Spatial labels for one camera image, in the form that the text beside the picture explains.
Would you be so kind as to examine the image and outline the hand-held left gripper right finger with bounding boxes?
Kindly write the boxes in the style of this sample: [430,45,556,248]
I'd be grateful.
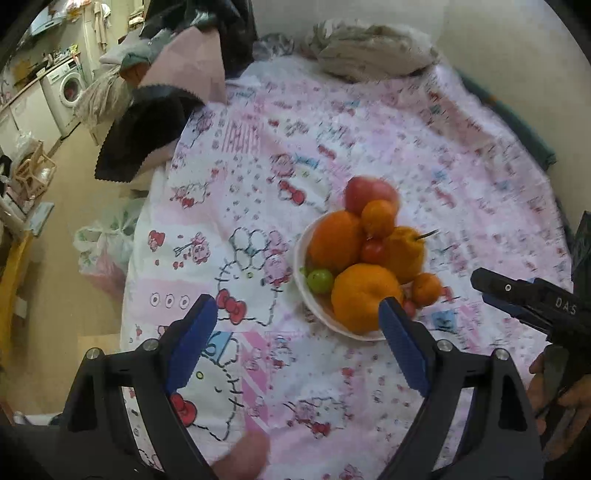
[376,296,543,480]

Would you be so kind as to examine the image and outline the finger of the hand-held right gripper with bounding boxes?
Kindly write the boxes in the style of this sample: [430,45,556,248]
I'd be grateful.
[471,268,581,342]
[531,276,578,297]

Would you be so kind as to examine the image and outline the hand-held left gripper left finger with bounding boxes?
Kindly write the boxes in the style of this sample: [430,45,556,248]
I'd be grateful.
[58,294,219,480]

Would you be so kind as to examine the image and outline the small tangerine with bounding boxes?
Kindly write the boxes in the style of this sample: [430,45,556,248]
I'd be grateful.
[411,272,443,306]
[361,199,398,238]

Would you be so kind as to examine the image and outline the large lumpy orange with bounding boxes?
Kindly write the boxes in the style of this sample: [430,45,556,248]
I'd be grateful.
[331,263,404,335]

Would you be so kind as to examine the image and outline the yellow pear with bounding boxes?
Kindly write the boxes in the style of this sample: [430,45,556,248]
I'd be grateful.
[383,226,439,284]

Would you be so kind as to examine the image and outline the pink speckled plate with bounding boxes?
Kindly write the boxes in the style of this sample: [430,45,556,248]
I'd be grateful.
[293,212,419,342]

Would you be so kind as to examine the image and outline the green tomato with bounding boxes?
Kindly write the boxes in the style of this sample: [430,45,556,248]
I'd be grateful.
[306,268,334,295]

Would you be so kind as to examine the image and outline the large round orange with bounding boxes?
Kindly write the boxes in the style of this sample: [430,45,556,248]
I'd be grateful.
[308,210,365,275]

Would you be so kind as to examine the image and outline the red apple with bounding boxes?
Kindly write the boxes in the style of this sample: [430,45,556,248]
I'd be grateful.
[344,176,400,217]

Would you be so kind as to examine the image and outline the person's right hand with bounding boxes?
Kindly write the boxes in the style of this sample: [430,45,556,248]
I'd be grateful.
[529,346,591,444]

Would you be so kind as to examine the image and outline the person's left hand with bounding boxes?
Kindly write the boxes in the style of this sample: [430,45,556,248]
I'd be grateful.
[215,431,271,480]

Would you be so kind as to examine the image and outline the dark cloth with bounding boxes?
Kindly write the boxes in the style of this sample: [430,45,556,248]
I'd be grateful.
[573,217,591,296]

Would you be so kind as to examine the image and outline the white plastic bag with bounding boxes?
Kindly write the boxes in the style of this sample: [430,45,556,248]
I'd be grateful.
[74,198,146,296]

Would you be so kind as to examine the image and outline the teal bed edge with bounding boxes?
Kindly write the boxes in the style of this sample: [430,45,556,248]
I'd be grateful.
[455,69,557,169]

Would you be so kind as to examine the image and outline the yellow wooden furniture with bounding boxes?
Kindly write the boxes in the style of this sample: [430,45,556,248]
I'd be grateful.
[0,231,35,319]

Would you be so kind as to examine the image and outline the blue box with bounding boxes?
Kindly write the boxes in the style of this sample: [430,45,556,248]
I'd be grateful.
[28,203,55,236]

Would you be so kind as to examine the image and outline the pink cartoon printed blanket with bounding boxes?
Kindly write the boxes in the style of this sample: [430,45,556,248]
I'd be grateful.
[120,55,573,480]

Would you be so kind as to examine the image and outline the wooden rack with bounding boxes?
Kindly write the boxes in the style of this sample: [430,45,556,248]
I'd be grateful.
[11,141,57,199]

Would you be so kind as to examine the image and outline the beige fringed cloth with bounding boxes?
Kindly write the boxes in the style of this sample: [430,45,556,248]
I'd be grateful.
[74,69,134,130]

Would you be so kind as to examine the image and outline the white kitchen cabinets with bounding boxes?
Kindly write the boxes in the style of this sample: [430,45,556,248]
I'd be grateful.
[0,83,63,155]

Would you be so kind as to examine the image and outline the pink and black zigzag-edged cloth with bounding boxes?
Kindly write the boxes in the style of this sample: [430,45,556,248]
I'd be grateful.
[95,28,229,183]

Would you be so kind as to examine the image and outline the white washing machine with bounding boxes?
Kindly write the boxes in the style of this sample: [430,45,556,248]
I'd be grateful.
[41,58,90,132]

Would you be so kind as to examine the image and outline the crumpled beige duvet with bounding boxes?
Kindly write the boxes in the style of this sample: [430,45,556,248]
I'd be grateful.
[302,18,439,84]

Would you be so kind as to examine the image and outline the pile of folded clothes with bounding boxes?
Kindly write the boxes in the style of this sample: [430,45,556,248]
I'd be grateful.
[99,34,160,86]

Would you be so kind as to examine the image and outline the grey patterned cloth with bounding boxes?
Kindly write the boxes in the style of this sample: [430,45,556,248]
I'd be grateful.
[254,34,296,58]

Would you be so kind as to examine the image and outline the black plastic garment bag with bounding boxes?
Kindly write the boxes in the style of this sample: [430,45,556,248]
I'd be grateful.
[134,0,257,79]

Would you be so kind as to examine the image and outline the hanging white cloth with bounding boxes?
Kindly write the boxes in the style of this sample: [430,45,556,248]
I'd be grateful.
[92,0,112,51]

